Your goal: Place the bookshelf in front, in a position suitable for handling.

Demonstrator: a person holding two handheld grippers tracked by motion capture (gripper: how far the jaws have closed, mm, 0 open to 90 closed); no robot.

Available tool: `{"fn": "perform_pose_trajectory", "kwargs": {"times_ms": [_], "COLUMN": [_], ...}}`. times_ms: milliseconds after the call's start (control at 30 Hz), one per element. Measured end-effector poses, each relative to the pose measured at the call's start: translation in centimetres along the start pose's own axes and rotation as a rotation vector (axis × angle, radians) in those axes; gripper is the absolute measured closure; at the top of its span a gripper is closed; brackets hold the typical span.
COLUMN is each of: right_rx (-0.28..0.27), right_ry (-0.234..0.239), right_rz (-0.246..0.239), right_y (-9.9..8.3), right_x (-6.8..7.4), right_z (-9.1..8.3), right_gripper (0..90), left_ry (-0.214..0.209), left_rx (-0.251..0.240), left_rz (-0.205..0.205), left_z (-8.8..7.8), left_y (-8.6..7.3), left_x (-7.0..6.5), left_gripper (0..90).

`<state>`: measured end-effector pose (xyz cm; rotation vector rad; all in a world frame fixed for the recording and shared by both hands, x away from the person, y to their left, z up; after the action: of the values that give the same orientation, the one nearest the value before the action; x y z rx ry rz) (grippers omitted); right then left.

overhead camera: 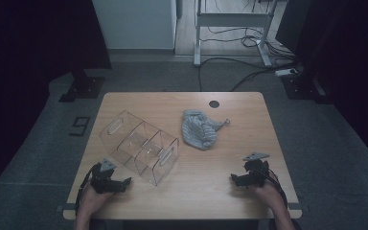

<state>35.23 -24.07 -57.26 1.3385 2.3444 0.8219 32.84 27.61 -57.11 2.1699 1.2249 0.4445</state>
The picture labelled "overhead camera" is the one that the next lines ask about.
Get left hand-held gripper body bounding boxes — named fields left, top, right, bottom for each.
left=90, top=157, right=127, bottom=195

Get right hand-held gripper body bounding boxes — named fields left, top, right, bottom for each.
left=241, top=151, right=271, bottom=188

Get clear acrylic divided box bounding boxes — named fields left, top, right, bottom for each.
left=99, top=109, right=180, bottom=187

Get grey striped fluffy cloth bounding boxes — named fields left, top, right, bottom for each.
left=180, top=108, right=231, bottom=151

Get person's left hand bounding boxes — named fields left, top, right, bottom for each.
left=76, top=186, right=116, bottom=219

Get person's right hand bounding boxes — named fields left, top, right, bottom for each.
left=253, top=173, right=288, bottom=214

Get black table corner tape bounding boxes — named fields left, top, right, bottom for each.
left=287, top=201, right=303, bottom=212

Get black stand base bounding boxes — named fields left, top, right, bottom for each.
left=58, top=68, right=106, bottom=104
left=280, top=74, right=334, bottom=105

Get white power strip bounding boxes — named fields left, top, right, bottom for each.
left=274, top=67, right=299, bottom=78

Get dark curtain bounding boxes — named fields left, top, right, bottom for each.
left=0, top=0, right=113, bottom=205
left=274, top=0, right=368, bottom=174

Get white cabinet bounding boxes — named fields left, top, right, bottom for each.
left=91, top=0, right=178, bottom=51

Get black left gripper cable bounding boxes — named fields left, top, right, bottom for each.
left=74, top=163, right=101, bottom=216

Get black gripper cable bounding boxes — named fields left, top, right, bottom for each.
left=262, top=170, right=289, bottom=209
left=74, top=163, right=101, bottom=216

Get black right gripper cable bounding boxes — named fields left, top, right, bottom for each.
left=262, top=170, right=289, bottom=209

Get long black floor cable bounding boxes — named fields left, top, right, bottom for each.
left=197, top=56, right=289, bottom=93

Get tangled black floor cables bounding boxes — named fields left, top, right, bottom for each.
left=200, top=26, right=297, bottom=61

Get white metal desk frame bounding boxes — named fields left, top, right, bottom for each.
left=193, top=0, right=280, bottom=68

